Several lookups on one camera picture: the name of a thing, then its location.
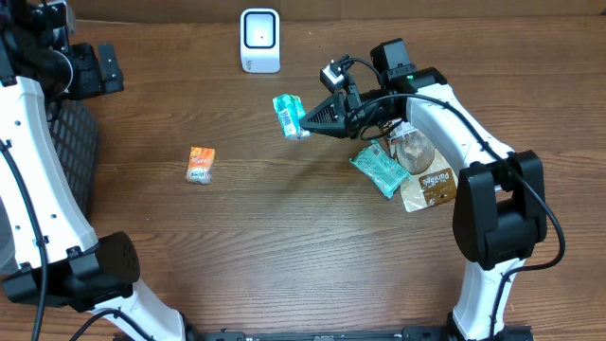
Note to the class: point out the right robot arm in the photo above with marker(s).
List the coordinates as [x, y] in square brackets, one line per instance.
[498, 210]

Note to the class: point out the long teal wipes pack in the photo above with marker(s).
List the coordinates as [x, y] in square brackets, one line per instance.
[386, 173]

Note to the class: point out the grey plastic shopping basket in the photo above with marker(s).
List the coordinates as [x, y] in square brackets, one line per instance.
[74, 134]

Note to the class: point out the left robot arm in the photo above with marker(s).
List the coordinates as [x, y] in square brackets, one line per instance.
[49, 148]

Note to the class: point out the orange snack packet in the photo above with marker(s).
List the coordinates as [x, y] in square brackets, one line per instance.
[200, 164]

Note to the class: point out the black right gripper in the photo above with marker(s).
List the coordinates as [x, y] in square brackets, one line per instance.
[349, 117]

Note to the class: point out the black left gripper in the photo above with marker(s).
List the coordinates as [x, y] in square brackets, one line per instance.
[88, 69]

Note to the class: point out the white barcode scanner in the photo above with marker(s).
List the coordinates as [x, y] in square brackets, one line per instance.
[260, 41]

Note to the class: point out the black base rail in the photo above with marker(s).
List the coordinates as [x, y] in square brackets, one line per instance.
[322, 336]

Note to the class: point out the teal gum packet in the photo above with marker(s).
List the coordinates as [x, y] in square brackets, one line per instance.
[289, 110]

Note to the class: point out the brown bread pouch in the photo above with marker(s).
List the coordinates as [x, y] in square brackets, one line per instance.
[432, 181]

